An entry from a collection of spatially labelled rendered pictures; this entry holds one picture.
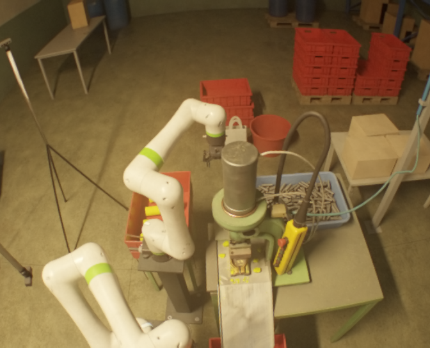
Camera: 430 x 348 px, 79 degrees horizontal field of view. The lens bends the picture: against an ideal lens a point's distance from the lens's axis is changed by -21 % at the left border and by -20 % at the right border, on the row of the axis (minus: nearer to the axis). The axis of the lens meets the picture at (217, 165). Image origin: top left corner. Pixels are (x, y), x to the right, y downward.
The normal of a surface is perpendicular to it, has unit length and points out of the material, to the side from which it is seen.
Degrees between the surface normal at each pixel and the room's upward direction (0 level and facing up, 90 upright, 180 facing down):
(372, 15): 90
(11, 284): 0
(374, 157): 0
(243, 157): 0
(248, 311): 30
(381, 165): 90
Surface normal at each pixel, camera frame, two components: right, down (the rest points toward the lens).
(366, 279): -0.04, -0.72
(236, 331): -0.02, -0.28
